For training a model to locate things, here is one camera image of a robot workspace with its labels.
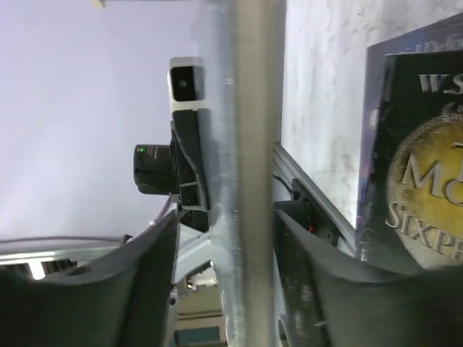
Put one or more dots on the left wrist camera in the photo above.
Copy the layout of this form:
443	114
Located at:
185	79

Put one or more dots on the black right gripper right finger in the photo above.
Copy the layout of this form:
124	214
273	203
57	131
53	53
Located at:
333	299

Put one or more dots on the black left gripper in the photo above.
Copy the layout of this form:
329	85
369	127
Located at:
176	170

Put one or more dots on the black Moon and Sixpence book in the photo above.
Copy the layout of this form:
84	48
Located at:
411	211

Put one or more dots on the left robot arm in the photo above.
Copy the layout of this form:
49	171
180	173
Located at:
202	114

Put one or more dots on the purple Robinson Crusoe book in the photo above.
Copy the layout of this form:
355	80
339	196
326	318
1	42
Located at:
443	35

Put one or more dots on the white two-tier wooden shelf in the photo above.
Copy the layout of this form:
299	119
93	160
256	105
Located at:
238	42

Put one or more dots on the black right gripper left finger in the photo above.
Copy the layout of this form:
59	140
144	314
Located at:
120	299

